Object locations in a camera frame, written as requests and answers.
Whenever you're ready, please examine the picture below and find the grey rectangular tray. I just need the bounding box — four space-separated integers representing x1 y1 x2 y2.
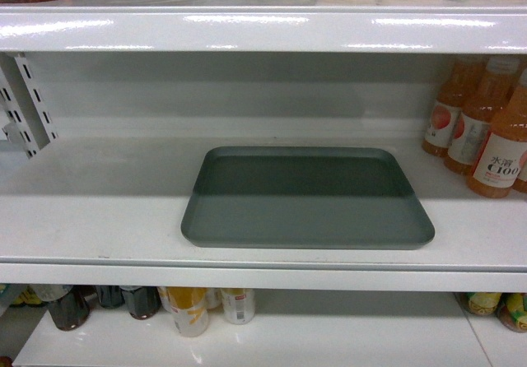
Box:
181 146 435 249

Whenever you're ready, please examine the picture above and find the white label drink bottle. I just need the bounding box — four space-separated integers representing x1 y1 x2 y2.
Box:
221 288 256 325

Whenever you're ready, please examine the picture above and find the yellow white drink bottle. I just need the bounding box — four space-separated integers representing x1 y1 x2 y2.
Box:
166 286 208 337

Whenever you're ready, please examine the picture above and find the white metal shelf unit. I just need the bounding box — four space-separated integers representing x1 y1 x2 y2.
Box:
1 0 526 366

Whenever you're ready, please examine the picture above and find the dark tea bottle right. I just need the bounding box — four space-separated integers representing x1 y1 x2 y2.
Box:
120 286 161 320

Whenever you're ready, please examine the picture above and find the dark tea bottle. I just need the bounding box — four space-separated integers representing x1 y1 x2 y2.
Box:
31 284 90 331
120 286 161 320

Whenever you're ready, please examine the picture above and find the orange juice bottle back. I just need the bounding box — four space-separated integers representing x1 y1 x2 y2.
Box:
422 55 485 157

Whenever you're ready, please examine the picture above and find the orange juice bottle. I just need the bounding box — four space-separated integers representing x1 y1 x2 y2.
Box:
467 74 526 198
444 56 520 175
422 55 485 157

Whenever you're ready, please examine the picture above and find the orange juice bottle front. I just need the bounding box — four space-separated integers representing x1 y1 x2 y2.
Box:
467 74 526 198

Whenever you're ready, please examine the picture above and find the dark tea bottle left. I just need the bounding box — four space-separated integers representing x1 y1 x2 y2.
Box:
31 284 90 331

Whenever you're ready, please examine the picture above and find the orange juice bottle middle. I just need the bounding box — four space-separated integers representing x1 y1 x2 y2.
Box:
444 56 520 175

